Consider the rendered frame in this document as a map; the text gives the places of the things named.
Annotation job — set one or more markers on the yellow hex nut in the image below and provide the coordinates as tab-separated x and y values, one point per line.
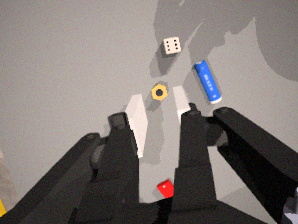
159	91

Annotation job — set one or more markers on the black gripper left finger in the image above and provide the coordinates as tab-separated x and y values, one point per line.
56	197

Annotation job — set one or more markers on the white die with black pips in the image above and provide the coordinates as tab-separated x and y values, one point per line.
171	45

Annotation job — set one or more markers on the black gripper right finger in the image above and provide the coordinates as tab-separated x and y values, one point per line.
267	166

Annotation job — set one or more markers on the blue battery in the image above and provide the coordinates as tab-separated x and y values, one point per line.
207	81

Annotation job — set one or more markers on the red usb stick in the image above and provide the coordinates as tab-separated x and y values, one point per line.
166	188

